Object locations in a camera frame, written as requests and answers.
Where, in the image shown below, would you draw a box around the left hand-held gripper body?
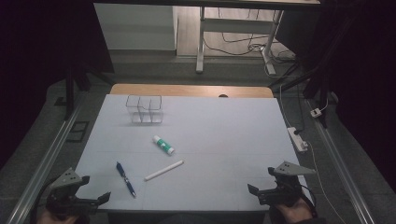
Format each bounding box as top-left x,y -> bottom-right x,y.
46,167 -> 102,217

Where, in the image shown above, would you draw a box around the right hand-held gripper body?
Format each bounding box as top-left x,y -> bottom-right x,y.
257,161 -> 318,208

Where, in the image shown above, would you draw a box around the blue pen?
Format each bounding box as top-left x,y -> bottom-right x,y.
116,161 -> 137,199

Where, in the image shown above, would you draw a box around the white pen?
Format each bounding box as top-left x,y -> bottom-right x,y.
144,160 -> 185,182

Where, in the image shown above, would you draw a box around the white green glue stick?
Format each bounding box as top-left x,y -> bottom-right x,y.
151,134 -> 176,156

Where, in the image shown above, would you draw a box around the clear plastic pen organizer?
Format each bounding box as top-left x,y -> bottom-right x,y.
125,94 -> 164,125

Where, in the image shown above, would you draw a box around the person's right hand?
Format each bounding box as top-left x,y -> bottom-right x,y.
275,198 -> 314,224

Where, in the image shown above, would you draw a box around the person's left hand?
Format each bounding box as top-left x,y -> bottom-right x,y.
36,207 -> 79,224

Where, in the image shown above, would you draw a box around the white power strip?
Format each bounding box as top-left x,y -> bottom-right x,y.
286,126 -> 309,153

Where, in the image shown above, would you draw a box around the pale blue table mat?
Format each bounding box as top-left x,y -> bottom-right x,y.
74,93 -> 317,212

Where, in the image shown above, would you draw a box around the black metal stand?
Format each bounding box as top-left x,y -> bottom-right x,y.
268,8 -> 357,129
63,64 -> 115,121

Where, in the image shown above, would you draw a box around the wooden table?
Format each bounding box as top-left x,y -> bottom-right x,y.
109,83 -> 276,99

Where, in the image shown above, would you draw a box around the white cabinet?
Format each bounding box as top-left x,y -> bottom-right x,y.
93,3 -> 178,51

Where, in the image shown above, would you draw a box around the right hand-held gripper cable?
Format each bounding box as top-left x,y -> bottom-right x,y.
298,184 -> 318,218

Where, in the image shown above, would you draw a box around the aluminium rail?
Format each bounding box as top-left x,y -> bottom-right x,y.
305,99 -> 376,224
6,104 -> 82,224

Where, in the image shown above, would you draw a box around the white power strip cable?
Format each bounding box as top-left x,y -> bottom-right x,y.
305,141 -> 347,224

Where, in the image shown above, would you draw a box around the black floor frame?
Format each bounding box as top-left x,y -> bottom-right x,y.
66,120 -> 91,144

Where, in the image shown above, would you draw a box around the black floor cables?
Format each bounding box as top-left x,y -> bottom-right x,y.
204,7 -> 297,79

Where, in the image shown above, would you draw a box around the white desk frame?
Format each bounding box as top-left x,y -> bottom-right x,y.
195,6 -> 285,76

